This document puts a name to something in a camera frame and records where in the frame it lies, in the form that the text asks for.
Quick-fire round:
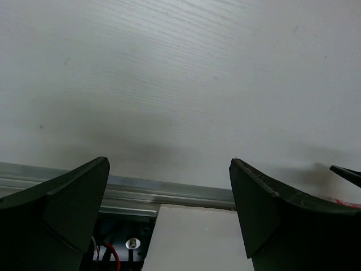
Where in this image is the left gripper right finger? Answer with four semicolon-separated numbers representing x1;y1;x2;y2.
229;159;360;270

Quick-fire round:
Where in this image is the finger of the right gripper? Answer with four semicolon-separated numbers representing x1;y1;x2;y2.
330;165;361;187

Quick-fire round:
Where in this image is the clear bottle red label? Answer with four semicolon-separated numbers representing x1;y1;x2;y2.
325;197;361;209

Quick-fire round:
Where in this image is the aluminium table rail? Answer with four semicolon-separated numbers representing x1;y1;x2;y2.
1;163;235;217

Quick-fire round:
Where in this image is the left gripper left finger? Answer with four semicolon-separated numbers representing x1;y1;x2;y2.
1;157;109;270

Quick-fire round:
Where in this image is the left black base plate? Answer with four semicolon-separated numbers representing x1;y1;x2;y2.
79;213;156;270

